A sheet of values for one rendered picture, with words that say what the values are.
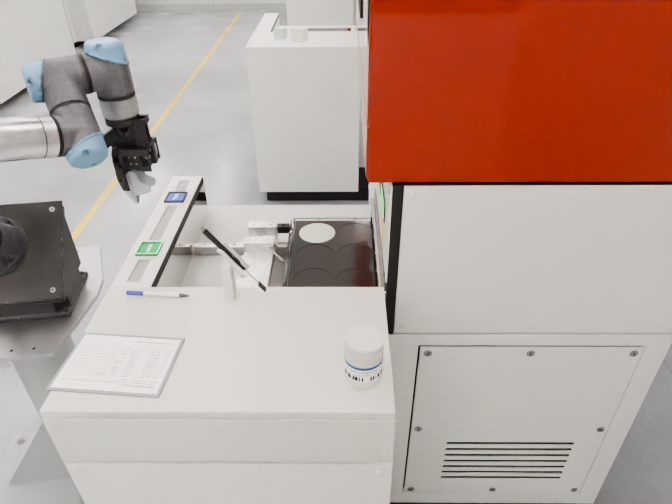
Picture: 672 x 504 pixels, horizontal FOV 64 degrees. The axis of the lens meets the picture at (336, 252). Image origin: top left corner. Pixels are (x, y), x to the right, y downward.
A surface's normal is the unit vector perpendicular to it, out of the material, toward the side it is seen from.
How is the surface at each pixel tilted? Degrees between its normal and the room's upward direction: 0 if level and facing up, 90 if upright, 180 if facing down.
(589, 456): 90
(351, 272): 0
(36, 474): 90
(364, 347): 0
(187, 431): 90
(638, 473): 0
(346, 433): 90
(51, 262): 44
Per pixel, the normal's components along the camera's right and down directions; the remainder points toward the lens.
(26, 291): 0.08, -0.18
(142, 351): -0.01, -0.82
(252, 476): -0.01, 0.58
